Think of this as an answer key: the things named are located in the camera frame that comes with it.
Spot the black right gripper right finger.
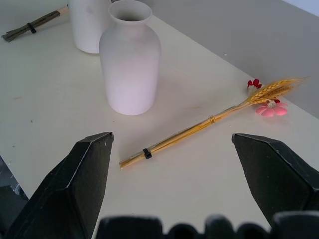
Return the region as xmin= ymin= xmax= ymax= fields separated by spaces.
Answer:
xmin=231 ymin=133 xmax=319 ymax=229

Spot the dark green stem bundle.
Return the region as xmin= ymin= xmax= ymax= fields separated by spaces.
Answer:
xmin=1 ymin=4 xmax=69 ymax=42

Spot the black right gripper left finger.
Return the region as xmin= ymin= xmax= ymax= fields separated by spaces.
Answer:
xmin=4 ymin=131 xmax=115 ymax=239

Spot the golden wheat stalk bundle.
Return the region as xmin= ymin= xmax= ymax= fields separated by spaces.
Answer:
xmin=119 ymin=76 xmax=310 ymax=170

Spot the white ceramic vase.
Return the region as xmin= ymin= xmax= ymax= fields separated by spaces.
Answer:
xmin=67 ymin=0 xmax=116 ymax=54
xmin=98 ymin=0 xmax=162 ymax=116

